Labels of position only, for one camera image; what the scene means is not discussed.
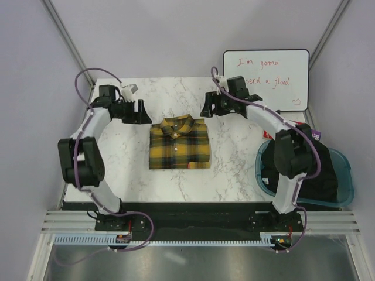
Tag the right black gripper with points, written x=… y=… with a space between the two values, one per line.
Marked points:
x=212 y=98

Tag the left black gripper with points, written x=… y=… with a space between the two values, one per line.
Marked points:
x=140 y=117

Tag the yellow plaid flannel shirt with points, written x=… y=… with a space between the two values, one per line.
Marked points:
x=179 y=143

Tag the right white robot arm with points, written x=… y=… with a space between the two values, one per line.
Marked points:
x=295 y=156

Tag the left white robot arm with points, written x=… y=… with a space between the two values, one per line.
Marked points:
x=81 y=162

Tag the red card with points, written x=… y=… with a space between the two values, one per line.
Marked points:
x=266 y=135

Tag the white dry-erase board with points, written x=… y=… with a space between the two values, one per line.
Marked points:
x=279 y=77

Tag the black shirt in bin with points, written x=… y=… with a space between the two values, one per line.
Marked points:
x=324 y=187

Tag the teal plastic bin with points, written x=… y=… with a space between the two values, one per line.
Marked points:
x=345 y=192

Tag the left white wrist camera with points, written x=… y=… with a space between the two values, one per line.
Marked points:
x=127 y=91

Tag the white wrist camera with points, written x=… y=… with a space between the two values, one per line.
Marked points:
x=127 y=91
x=221 y=82

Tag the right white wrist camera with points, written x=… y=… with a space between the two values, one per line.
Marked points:
x=221 y=82

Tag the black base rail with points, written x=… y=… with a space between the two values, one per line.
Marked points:
x=253 y=217

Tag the aluminium frame rails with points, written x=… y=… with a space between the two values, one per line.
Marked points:
x=318 y=223

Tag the white slotted cable duct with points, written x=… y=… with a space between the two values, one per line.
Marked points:
x=117 y=240

